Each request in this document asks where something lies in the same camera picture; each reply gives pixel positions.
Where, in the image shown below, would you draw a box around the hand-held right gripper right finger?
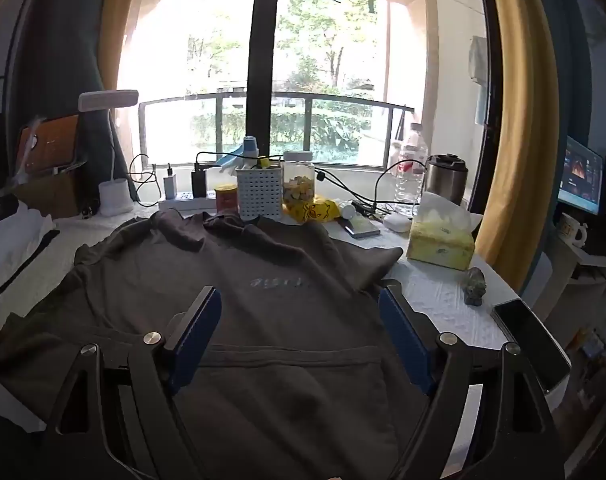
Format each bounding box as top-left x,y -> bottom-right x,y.
378,280 -> 568,480

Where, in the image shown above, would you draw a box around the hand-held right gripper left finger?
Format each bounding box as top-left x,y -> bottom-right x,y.
43,286 -> 222,480

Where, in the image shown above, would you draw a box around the dark brown hoodie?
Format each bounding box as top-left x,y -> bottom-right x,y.
0,208 -> 434,480

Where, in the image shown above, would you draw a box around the white textured tablecloth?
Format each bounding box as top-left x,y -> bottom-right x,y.
0,195 -> 534,480

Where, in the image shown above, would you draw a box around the grey stone figurine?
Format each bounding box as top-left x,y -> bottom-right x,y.
463,267 -> 486,306

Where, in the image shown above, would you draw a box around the yellow tissue box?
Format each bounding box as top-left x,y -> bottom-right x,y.
407,192 -> 484,271

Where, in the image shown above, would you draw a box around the silver power bank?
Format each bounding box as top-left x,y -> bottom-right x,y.
342,217 -> 381,237

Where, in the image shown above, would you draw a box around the black smartphone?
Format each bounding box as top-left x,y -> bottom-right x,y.
492,298 -> 571,393

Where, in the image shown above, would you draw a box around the white power strip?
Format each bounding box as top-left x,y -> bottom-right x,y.
159,191 -> 218,211

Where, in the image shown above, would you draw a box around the red can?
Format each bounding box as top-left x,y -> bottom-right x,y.
214,183 -> 240,211

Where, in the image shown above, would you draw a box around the yellow duck print packet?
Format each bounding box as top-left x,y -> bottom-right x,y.
283,199 -> 341,223

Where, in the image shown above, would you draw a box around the black charger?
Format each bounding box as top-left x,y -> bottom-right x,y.
191,162 -> 208,197

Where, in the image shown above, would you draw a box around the white perforated basket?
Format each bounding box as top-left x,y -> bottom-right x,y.
235,162 -> 284,221

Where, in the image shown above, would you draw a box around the clear water bottle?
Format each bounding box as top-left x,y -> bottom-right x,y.
395,122 -> 428,206

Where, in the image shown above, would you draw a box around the white desk lamp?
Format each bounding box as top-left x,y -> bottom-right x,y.
78,90 -> 140,217

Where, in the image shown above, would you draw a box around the light blue plastic bag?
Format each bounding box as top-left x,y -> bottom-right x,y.
218,147 -> 248,173

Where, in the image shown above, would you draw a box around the colourful printed item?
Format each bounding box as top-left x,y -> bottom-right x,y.
568,325 -> 606,361

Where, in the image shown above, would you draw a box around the clear snack jar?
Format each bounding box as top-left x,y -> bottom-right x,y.
283,151 -> 316,208

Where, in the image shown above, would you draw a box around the white side shelf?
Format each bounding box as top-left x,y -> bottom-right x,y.
543,235 -> 606,311

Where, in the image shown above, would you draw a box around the white mug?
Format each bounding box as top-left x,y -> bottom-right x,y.
558,212 -> 588,248

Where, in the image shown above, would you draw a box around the white garment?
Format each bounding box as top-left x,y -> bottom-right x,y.
0,207 -> 58,281

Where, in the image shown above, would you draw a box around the brown cardboard box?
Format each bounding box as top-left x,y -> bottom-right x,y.
13,162 -> 86,221

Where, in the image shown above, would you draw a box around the black balcony railing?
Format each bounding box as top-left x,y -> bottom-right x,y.
139,92 -> 416,168

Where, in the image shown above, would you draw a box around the computer monitor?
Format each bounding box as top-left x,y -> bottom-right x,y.
558,136 -> 604,216

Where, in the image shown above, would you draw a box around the tablet with orange screen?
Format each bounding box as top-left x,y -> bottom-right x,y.
17,114 -> 81,176

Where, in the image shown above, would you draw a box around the yellow curtain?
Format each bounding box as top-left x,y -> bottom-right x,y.
97,0 -> 154,176
475,0 -> 564,293

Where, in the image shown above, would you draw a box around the clear plastic wrapper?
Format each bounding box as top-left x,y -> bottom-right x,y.
25,115 -> 46,161

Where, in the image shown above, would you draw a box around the hanging grey garment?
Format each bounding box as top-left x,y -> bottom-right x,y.
470,35 -> 488,126

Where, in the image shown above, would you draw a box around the teal curtain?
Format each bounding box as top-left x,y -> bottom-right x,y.
8,0 -> 134,201

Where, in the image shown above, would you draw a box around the arched black cable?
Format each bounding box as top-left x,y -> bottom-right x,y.
375,159 -> 428,206

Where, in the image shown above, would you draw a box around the looped black charging cable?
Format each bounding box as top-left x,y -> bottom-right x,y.
128,154 -> 158,207

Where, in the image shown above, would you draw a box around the black strap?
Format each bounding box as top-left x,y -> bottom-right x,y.
0,230 -> 60,318

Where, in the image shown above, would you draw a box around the long black charging cable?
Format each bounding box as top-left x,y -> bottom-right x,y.
197,150 -> 378,211

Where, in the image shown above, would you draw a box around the black window post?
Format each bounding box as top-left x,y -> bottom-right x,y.
247,0 -> 284,161

